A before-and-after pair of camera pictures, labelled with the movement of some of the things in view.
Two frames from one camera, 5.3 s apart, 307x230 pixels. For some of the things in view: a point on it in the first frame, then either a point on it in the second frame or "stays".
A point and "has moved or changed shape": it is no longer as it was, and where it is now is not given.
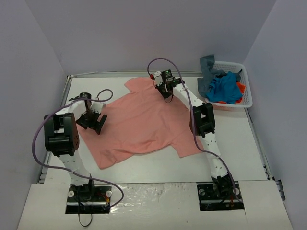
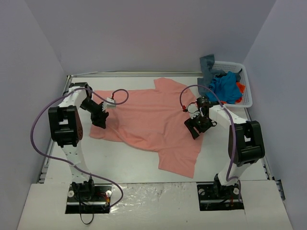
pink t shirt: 139,118 has moved or changed shape
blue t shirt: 225,88 stays
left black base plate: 88,199 stays
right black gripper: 165,88 → 198,123
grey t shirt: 209,74 stays
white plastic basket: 246,101 stays
